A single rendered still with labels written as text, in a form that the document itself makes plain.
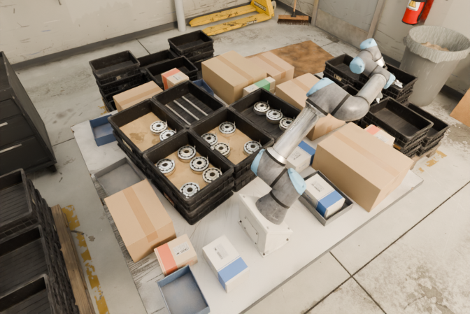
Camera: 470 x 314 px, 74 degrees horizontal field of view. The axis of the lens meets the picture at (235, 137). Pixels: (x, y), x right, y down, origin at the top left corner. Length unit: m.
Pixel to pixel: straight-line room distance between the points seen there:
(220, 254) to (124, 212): 0.49
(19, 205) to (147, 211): 1.03
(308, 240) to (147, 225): 0.77
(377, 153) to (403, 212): 1.07
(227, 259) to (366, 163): 0.86
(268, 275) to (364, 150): 0.83
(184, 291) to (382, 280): 1.43
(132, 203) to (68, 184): 1.47
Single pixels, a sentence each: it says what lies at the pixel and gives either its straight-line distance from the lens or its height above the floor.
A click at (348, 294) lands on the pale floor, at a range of 2.38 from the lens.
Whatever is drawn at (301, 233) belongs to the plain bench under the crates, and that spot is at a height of 0.70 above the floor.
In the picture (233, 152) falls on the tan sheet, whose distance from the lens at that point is 1.79.
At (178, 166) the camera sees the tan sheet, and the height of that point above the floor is 0.83.
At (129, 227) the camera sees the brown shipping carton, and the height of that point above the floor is 0.86.
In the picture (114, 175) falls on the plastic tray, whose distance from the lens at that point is 1.97.
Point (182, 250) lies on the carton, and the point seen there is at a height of 0.78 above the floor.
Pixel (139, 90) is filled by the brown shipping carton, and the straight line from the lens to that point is 2.29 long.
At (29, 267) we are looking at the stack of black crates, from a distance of 2.24.
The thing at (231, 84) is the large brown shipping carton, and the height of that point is 0.90.
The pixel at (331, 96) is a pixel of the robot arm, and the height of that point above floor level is 1.35.
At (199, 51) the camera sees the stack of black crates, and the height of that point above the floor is 0.52.
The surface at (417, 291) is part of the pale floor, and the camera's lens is 2.56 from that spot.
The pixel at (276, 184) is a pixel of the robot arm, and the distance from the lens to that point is 1.43.
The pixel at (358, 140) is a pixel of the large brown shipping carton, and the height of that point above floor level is 0.90.
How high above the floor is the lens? 2.14
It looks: 44 degrees down
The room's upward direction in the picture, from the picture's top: straight up
